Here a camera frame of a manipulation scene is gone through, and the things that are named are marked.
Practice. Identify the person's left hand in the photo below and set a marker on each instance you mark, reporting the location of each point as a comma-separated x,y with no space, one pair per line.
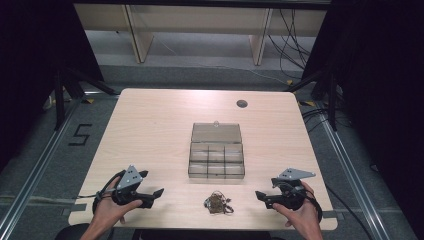
106,210

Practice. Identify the grey round table grommet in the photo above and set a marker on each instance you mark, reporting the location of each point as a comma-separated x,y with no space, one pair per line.
242,103

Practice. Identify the white desk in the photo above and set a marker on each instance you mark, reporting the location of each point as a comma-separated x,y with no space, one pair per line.
200,18

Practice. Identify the aluminium floor rail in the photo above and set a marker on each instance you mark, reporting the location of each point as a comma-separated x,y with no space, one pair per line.
350,173
36,166

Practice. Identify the yellow black floor tape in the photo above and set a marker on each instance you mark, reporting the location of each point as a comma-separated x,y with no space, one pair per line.
88,100
289,82
308,103

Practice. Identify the dark cloth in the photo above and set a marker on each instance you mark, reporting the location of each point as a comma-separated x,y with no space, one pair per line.
70,232

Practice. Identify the clear plastic compartment box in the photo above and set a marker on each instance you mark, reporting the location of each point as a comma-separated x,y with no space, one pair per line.
216,156

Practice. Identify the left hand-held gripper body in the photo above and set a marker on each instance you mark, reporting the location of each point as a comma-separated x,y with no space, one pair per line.
130,180

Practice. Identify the black metal stand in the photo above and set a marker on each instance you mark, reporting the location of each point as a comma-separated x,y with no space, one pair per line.
331,100
60,100

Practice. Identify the person's right hand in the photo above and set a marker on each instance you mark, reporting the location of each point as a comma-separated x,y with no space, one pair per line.
305,216

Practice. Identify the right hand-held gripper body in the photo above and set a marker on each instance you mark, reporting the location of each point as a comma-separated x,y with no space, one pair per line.
292,195

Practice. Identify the black curtain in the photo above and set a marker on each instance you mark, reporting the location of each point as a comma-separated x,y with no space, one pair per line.
33,66
383,83

